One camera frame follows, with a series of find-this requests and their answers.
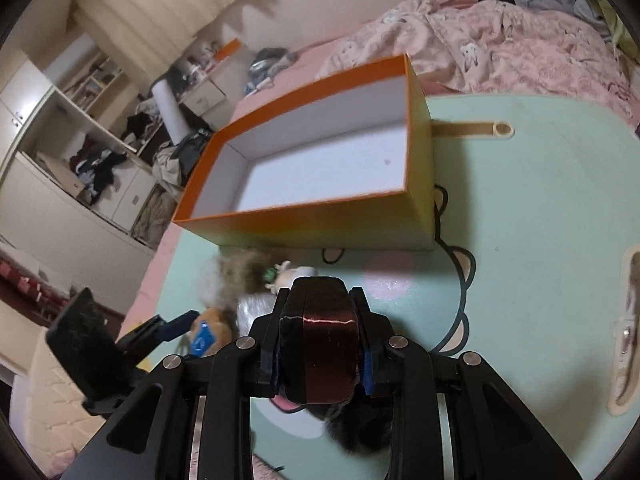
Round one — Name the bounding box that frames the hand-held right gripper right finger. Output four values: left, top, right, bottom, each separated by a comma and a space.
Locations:
347, 287, 583, 480

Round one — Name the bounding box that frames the pink floral blanket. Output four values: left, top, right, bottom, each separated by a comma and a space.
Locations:
315, 0, 640, 126

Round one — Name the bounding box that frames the orange shelf box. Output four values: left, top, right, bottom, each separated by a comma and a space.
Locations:
212, 39, 243, 63

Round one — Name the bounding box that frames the small tan bear toy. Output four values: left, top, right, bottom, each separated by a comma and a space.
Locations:
190, 305, 236, 358

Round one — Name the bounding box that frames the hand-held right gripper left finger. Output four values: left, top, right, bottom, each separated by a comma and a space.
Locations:
60, 287, 293, 480

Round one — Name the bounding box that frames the brown fur scrunchie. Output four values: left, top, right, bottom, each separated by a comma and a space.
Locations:
217, 250, 273, 306

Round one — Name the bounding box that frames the pile of clothes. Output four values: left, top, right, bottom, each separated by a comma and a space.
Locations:
132, 130, 213, 241

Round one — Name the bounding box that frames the yellow-green hanging garment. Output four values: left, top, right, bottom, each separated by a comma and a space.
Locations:
557, 0, 636, 61

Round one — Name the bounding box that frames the dark glossy packet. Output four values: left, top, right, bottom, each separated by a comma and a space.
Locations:
275, 276, 368, 406

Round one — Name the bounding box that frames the white nightstand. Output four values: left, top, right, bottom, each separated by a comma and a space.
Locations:
180, 77, 228, 116

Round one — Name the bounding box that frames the white roll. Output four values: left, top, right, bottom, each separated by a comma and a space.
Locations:
151, 80, 191, 146

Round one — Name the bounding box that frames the clear crinkled plastic wrap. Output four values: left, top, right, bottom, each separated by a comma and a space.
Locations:
235, 294, 278, 336

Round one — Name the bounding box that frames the orange cardboard box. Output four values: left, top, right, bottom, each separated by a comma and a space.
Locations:
171, 54, 436, 252

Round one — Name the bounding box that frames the white fur scrunchie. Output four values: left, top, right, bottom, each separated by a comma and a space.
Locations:
195, 255, 226, 311

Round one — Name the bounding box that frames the small white figure toy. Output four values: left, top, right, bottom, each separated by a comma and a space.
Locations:
262, 261, 318, 295

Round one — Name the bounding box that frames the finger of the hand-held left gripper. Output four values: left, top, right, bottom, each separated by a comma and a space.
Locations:
115, 310, 201, 376

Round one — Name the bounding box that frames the black furry scrunchie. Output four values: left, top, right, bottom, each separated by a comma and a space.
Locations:
320, 400, 396, 456

